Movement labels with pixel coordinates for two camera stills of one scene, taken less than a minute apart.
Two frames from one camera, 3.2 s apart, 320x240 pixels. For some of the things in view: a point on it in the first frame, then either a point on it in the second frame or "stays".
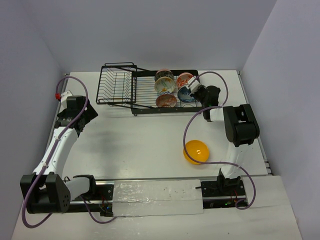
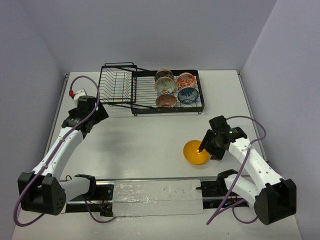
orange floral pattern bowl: (182, 79) stays
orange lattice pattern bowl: (166, 101) stays
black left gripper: (88, 111) to (99, 115)
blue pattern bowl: (183, 94) stays
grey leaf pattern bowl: (164, 72) stays
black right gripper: (195, 94) to (217, 154)
